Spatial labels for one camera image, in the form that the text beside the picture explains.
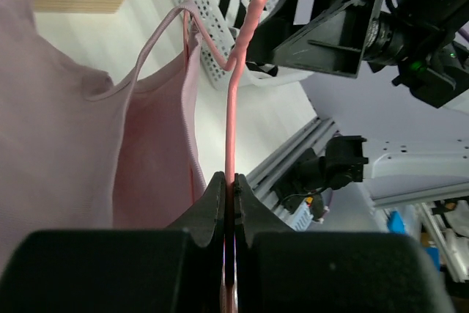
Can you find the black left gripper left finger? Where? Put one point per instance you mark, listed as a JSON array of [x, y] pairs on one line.
[[176, 269]]

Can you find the black white striped tank top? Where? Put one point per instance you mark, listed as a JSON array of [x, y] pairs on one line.
[[234, 12]]

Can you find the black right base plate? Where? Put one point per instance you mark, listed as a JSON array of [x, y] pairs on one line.
[[304, 179]]

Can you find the aluminium mounting rail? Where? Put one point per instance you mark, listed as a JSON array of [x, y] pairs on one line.
[[314, 135]]

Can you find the mauve pink tank top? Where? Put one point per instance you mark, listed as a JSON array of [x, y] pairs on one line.
[[80, 152]]

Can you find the white slotted cable duct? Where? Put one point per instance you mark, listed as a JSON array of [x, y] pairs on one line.
[[302, 218]]

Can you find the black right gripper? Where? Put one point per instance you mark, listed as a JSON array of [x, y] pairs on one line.
[[332, 42]]

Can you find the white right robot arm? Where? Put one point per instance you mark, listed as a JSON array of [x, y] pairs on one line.
[[371, 107]]

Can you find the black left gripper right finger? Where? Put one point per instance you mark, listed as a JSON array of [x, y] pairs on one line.
[[281, 270]]

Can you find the pink wire hanger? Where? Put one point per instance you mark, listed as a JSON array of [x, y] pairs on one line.
[[235, 64]]

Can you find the white perforated plastic basket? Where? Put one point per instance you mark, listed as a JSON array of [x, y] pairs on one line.
[[205, 16]]

